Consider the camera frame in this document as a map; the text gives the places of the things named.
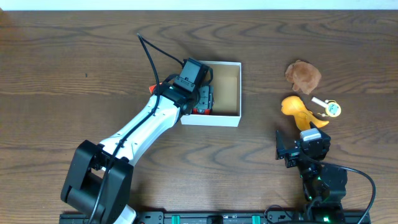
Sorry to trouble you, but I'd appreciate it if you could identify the white cardboard box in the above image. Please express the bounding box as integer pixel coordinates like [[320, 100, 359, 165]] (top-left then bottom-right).
[[180, 61, 242, 127]]

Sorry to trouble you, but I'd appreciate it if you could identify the multicoloured puzzle cube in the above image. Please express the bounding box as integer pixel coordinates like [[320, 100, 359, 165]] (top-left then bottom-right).
[[149, 82, 162, 95]]

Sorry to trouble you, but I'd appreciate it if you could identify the brown plush toy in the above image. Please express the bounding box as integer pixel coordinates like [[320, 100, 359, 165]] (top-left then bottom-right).
[[285, 60, 322, 95]]

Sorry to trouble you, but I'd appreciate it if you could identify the red toy car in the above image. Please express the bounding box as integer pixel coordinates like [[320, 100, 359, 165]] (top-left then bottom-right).
[[192, 108, 211, 115]]

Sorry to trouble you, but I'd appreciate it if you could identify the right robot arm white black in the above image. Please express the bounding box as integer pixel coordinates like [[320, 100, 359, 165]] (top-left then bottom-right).
[[275, 128, 348, 223]]

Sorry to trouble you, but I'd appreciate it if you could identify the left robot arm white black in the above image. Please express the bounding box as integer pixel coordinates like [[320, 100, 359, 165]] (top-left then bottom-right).
[[60, 58, 213, 223]]

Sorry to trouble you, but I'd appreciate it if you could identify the orange toy dinosaur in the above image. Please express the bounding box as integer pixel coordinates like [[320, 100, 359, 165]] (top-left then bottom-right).
[[281, 96, 329, 131]]

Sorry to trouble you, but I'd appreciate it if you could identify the yellow round toy with handle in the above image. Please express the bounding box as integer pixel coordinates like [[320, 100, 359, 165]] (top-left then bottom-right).
[[311, 96, 341, 118]]

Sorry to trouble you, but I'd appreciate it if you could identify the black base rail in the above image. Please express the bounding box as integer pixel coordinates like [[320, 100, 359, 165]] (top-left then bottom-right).
[[59, 210, 363, 224]]

